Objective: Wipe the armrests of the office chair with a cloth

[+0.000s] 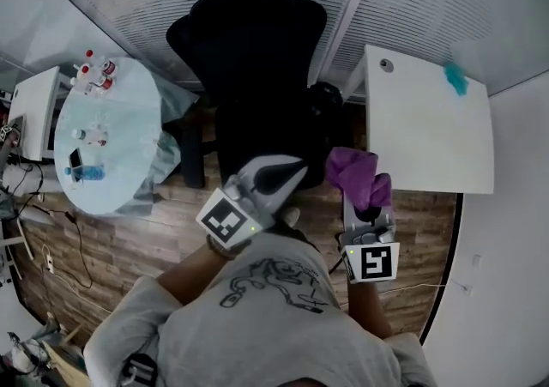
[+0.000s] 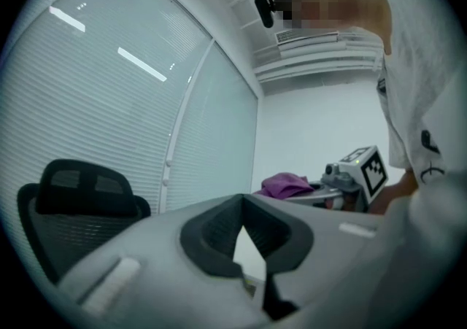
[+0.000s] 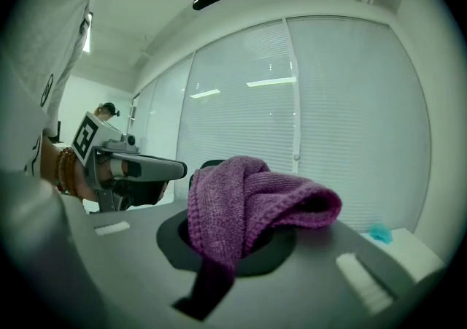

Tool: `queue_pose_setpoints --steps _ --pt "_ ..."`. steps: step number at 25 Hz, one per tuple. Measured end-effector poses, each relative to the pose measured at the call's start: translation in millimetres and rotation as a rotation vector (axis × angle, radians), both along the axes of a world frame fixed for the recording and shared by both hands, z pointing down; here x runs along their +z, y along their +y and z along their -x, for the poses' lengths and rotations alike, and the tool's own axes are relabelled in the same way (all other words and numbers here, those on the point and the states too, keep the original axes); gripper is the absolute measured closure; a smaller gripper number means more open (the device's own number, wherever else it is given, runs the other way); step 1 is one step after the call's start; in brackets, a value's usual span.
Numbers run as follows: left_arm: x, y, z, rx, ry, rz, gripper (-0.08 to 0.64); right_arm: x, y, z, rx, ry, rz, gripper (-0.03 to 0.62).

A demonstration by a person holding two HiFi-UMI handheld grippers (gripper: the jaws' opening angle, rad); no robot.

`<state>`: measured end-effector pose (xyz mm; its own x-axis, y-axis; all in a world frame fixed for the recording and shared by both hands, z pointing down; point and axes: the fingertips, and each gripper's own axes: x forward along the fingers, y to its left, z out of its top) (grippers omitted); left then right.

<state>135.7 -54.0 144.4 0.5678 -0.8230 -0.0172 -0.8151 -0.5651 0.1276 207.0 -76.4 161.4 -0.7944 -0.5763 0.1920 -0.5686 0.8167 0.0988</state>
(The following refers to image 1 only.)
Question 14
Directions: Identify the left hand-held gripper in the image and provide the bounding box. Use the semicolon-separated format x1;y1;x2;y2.
196;154;310;260

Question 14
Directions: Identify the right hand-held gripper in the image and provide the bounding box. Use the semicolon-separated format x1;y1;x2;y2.
335;190;401;286

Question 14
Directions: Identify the purple cloth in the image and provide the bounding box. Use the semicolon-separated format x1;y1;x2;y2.
324;146;392;213

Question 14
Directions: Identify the person's right forearm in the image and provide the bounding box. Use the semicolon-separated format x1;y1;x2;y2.
347;281;394;339

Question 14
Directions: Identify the person's left forearm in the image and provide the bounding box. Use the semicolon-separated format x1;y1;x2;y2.
156;245;232;305

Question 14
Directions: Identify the teal fluffy cloth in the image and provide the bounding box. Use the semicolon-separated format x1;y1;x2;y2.
443;61;469;97

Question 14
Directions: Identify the person's white shoe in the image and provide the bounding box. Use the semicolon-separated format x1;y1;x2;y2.
281;206;302;230

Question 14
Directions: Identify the white square table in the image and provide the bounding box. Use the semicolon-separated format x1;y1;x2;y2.
342;44;495;196

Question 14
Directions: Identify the black mesh office chair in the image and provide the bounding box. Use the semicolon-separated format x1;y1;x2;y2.
166;0;347;190

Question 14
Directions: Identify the person's grey t-shirt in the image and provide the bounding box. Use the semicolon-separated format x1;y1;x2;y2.
83;230;437;387

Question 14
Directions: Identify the round light blue table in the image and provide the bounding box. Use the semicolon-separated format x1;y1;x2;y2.
53;57;201;217

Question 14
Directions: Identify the blue water bottle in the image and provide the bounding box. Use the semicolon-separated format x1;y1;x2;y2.
63;164;106;181

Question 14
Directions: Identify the small bottle grey cap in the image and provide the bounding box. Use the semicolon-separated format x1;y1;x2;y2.
70;127;108;147

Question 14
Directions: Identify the black smartphone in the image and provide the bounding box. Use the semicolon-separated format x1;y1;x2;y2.
68;148;85;184

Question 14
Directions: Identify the white power strip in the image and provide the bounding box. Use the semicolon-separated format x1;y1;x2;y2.
42;243;57;274

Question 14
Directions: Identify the white floor stand base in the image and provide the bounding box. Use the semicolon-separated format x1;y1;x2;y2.
19;206;56;227

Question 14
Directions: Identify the white side cabinet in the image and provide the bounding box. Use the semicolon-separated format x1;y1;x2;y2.
7;65;61;162

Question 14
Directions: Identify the thin white floor cable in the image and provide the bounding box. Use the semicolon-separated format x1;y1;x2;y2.
377;281;449;296

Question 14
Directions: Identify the black floor cable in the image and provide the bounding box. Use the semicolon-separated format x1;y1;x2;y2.
0;160;94;290

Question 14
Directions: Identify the black strap buckle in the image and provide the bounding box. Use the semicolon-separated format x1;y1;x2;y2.
122;354;158;387

